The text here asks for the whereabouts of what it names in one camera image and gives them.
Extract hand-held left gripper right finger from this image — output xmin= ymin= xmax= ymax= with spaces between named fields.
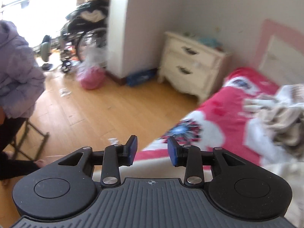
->
xmin=167 ymin=136 xmax=246 ymax=188

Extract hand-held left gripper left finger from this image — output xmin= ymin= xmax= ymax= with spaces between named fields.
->
xmin=58 ymin=135 xmax=139 ymax=188

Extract dark and cream clothes heap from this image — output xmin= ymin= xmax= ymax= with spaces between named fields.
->
xmin=77 ymin=0 xmax=112 ymax=22

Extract red floral blanket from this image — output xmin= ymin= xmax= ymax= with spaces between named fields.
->
xmin=135 ymin=67 xmax=304 ymax=171

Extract blue packet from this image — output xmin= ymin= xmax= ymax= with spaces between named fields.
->
xmin=126 ymin=68 xmax=158 ymax=86

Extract pink plastic bag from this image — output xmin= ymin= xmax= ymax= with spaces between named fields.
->
xmin=76 ymin=45 xmax=106 ymax=91

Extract cream nightstand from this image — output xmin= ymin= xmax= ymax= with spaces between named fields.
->
xmin=157 ymin=31 xmax=233 ymax=103

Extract black folding stool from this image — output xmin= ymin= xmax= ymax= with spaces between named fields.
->
xmin=9 ymin=121 xmax=50 ymax=162

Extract beige black-striped garment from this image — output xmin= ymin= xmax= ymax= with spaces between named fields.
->
xmin=243 ymin=93 xmax=304 ymax=157

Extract teal cloth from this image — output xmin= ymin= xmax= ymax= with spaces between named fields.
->
xmin=197 ymin=37 xmax=222 ymax=48

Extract green floor fan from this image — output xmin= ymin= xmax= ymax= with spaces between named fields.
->
xmin=39 ymin=35 xmax=54 ymax=72

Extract black wheelchair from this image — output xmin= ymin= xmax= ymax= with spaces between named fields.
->
xmin=58 ymin=1 xmax=110 ymax=75

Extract pink and cream headboard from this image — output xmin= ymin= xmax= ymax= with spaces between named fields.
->
xmin=253 ymin=19 xmax=304 ymax=86

